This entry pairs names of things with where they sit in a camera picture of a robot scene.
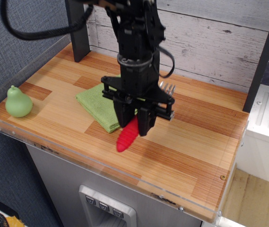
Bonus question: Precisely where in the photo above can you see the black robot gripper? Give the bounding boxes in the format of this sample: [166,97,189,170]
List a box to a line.
[101,59,175,136]

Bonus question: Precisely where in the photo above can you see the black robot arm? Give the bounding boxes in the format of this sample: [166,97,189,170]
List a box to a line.
[84,0,174,136]

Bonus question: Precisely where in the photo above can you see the green folded towel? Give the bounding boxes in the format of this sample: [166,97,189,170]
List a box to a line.
[75,74,147,133]

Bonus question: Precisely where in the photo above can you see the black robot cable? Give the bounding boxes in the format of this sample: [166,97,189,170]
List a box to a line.
[0,0,94,41]

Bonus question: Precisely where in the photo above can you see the silver toy fridge cabinet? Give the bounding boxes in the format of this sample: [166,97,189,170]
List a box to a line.
[27,145,202,227]

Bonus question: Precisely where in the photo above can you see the dark frame post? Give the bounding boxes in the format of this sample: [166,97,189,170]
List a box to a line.
[65,0,90,62]
[243,33,269,113]

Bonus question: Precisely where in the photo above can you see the dark left frame post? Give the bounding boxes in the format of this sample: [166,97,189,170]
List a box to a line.
[65,0,90,62]

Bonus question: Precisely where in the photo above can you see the red handled metal fork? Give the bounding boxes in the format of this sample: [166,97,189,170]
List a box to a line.
[113,81,176,152]

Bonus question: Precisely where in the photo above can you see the silver dispenser button panel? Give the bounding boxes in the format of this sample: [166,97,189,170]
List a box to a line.
[78,185,137,227]

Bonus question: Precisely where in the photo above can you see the dark right frame post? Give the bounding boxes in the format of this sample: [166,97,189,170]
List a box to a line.
[243,33,269,113]

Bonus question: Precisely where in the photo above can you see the white plastic sink unit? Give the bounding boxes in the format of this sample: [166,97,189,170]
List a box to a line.
[235,85,269,181]

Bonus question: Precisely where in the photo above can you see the green plastic pear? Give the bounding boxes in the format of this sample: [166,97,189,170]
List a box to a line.
[5,85,33,117]

